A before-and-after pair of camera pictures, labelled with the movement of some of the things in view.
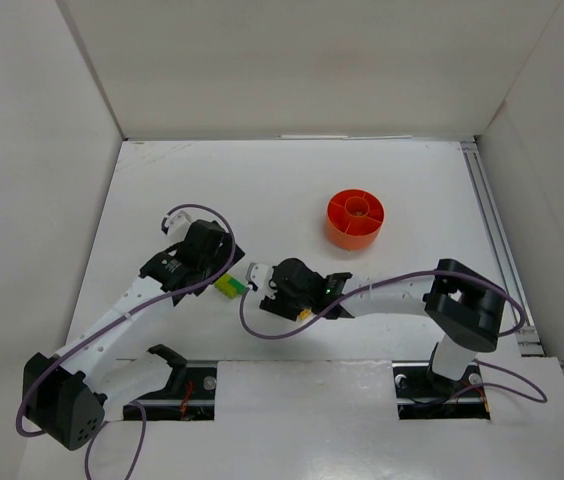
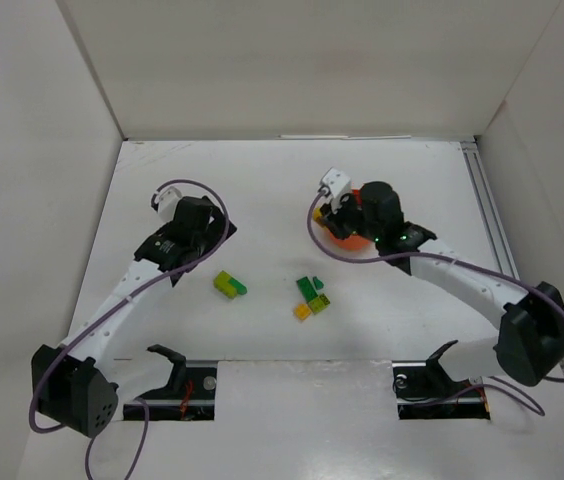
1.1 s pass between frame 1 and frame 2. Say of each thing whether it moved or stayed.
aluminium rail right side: stayed
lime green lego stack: stayed
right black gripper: moved
